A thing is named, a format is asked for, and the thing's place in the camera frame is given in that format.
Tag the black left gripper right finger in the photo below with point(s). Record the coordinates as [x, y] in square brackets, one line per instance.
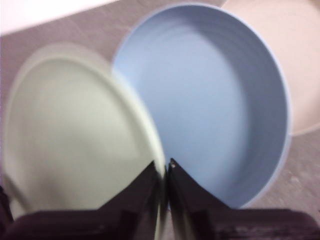
[225, 225]

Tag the white plate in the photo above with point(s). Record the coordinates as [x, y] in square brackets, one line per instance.
[300, 62]

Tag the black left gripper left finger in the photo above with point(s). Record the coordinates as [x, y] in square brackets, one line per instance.
[100, 225]

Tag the blue plate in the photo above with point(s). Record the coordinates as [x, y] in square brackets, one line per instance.
[212, 100]

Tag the green plate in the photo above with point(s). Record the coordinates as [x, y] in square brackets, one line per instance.
[75, 125]

